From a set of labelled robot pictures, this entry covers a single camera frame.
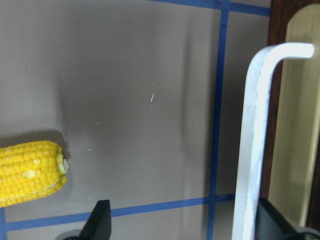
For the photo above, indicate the yellow corn cob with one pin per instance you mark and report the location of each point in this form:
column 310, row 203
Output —
column 30, row 171

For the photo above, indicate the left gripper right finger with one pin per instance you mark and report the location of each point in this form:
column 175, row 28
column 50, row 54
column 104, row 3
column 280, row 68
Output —
column 271, row 225

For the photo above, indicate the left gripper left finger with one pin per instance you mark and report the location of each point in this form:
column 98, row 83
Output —
column 98, row 225

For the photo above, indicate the wooden drawer with white handle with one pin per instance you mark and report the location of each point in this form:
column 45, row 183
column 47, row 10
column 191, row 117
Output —
column 280, row 131

